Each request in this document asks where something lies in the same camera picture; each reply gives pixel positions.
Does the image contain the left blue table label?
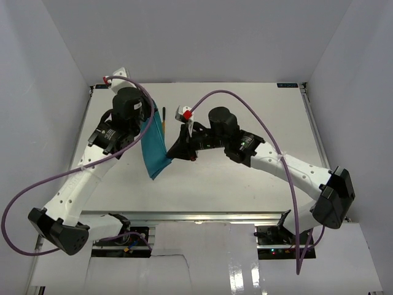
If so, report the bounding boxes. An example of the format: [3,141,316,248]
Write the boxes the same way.
[95,84,111,89]

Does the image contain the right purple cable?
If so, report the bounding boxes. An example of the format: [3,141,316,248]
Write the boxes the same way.
[189,89,326,275]

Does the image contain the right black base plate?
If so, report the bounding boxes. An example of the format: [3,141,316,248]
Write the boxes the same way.
[254,210,319,245]

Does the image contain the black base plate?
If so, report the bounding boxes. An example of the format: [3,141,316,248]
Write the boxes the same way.
[93,227,152,250]
[254,210,319,245]

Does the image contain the right blue table label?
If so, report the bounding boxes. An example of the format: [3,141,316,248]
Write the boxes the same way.
[276,82,298,89]

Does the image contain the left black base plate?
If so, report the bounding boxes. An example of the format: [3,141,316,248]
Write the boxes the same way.
[93,227,152,250]

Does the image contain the blue table label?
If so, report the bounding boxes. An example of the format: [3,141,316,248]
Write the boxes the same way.
[95,84,111,89]
[276,82,298,89]

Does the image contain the teal cloth napkin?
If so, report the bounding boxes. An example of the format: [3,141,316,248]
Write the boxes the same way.
[141,104,171,180]

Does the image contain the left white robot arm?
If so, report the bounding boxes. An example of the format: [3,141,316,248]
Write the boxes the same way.
[28,68,155,256]

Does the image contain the white cardboard front cover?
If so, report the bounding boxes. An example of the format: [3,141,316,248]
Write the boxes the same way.
[31,222,382,294]

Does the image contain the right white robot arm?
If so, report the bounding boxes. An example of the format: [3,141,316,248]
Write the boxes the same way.
[167,106,355,245]

